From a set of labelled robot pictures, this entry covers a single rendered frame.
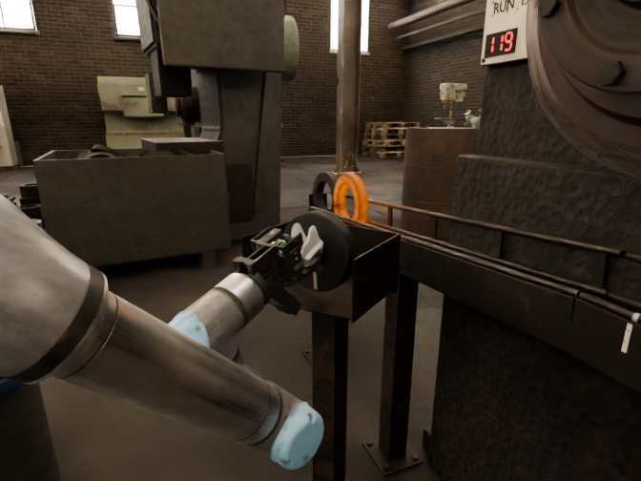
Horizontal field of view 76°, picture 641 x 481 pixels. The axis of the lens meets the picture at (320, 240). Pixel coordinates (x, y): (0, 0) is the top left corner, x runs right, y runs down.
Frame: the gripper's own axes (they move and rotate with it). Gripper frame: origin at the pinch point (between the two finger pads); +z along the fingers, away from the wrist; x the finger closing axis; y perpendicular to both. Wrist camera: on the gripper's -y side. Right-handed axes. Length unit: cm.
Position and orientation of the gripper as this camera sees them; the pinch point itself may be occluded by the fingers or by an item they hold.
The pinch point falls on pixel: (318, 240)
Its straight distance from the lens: 79.4
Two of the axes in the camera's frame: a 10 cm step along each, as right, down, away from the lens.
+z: 5.3, -4.8, 7.0
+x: -8.4, -1.6, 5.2
